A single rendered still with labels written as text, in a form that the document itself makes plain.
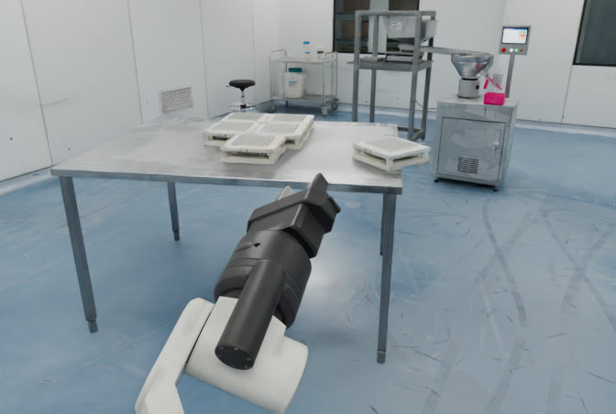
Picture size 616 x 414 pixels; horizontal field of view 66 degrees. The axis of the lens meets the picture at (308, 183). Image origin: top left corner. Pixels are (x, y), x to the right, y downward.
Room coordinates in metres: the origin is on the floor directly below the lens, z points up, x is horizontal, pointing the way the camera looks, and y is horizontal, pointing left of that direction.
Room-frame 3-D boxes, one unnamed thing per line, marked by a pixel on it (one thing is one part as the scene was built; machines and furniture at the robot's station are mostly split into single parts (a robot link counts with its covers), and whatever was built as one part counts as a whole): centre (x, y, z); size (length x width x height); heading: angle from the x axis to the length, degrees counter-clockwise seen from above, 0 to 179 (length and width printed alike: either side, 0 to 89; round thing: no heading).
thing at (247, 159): (2.14, 0.25, 0.88); 0.24 x 0.24 x 0.02; 81
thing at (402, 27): (5.10, -1.10, 0.75); 1.43 x 1.06 x 1.50; 62
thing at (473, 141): (4.28, -1.53, 0.38); 0.63 x 0.57 x 0.76; 62
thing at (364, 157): (2.07, -0.37, 0.88); 0.24 x 0.24 x 0.02; 34
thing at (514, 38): (4.30, -1.78, 1.07); 0.23 x 0.10 x 0.62; 62
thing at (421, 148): (2.07, -0.37, 0.93); 0.25 x 0.24 x 0.02; 124
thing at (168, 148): (2.39, 0.29, 0.85); 1.50 x 1.10 x 0.04; 81
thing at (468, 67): (4.34, -1.51, 0.95); 0.49 x 0.36 x 0.37; 62
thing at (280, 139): (2.14, 0.25, 0.93); 0.25 x 0.24 x 0.02; 171
